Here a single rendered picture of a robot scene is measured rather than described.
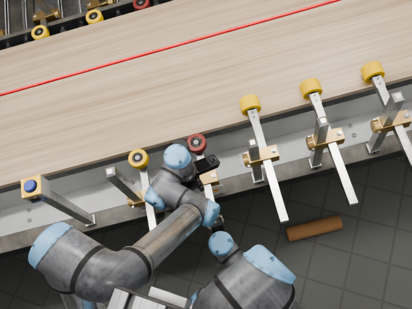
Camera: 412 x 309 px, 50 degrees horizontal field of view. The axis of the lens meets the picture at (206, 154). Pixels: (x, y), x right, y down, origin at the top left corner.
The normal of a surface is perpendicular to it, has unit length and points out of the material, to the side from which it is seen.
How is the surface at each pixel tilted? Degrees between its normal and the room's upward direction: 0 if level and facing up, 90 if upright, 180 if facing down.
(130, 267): 46
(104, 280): 34
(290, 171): 0
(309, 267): 0
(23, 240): 0
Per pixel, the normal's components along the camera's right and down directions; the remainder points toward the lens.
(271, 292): 0.32, 0.20
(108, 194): -0.16, -0.37
